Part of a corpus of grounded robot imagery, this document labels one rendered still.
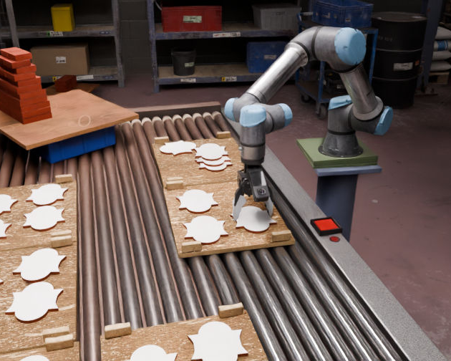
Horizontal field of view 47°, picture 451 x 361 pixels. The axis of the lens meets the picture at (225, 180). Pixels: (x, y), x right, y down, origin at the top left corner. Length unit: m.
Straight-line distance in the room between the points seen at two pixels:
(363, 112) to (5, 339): 1.44
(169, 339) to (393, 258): 2.19
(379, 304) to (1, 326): 0.92
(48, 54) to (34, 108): 4.13
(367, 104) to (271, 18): 4.20
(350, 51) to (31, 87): 1.24
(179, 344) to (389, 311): 0.53
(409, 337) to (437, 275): 1.87
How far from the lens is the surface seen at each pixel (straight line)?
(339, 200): 2.30
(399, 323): 1.38
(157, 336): 1.26
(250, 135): 1.52
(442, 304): 3.00
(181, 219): 1.67
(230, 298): 1.37
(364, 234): 3.43
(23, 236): 1.69
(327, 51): 1.83
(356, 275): 1.50
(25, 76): 2.24
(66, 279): 1.47
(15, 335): 1.34
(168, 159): 2.08
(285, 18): 6.22
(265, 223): 1.63
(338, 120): 2.19
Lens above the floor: 1.79
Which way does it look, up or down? 27 degrees down
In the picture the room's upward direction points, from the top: straight up
